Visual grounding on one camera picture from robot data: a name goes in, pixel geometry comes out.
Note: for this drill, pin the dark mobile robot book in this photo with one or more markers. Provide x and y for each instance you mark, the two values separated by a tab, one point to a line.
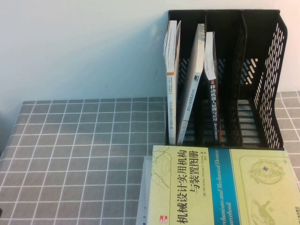
214	105

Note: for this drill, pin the white book orange stripe spine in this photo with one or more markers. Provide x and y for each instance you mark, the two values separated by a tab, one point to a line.
172	105

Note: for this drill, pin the thin white book dark logo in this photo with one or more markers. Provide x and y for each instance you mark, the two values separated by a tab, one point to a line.
192	93

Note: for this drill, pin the yellow-green mechanical design book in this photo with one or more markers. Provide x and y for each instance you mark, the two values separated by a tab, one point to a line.
187	187

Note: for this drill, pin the black plastic book stand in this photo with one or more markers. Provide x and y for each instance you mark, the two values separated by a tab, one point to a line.
257	35

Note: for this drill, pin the grey checked tablecloth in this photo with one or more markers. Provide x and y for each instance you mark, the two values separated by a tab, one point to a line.
70	152

